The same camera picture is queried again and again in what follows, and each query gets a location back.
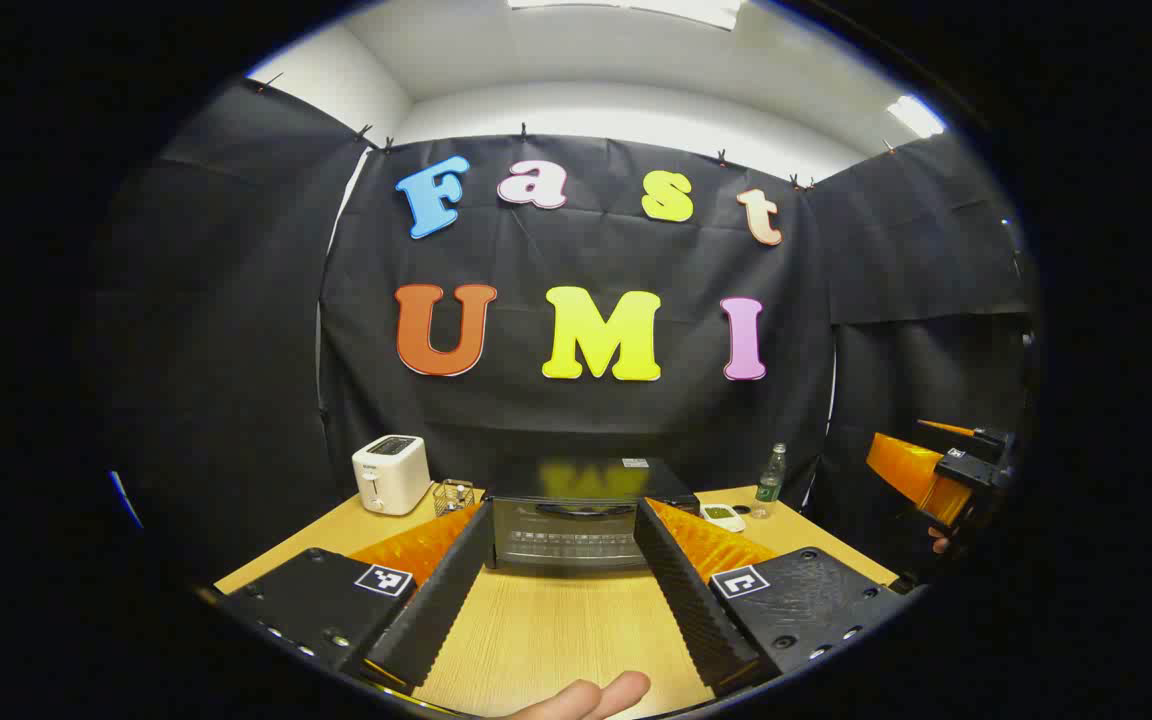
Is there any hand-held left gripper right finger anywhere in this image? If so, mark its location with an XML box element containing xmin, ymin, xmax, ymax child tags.
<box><xmin>633</xmin><ymin>497</ymin><xmax>922</xmax><ymax>698</ymax></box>

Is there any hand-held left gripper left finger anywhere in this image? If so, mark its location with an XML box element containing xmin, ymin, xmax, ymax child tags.
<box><xmin>198</xmin><ymin>498</ymin><xmax>497</xmax><ymax>693</ymax></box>

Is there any black electric oven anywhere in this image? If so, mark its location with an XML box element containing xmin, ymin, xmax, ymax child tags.
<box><xmin>481</xmin><ymin>458</ymin><xmax>702</xmax><ymax>573</ymax></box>

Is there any white toaster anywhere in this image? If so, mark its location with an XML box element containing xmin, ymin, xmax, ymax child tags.
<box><xmin>352</xmin><ymin>435</ymin><xmax>432</xmax><ymax>517</ymax></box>

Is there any clear plastic water bottle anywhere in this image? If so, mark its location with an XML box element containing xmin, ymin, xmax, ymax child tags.
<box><xmin>754</xmin><ymin>443</ymin><xmax>789</xmax><ymax>520</ymax></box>

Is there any black backdrop cloth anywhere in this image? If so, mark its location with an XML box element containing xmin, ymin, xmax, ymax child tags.
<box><xmin>96</xmin><ymin>80</ymin><xmax>1037</xmax><ymax>591</ymax></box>

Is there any ceiling light panel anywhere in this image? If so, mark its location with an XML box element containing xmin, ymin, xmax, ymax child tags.
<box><xmin>506</xmin><ymin>0</ymin><xmax>745</xmax><ymax>31</ymax></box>
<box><xmin>886</xmin><ymin>95</ymin><xmax>947</xmax><ymax>139</ymax></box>

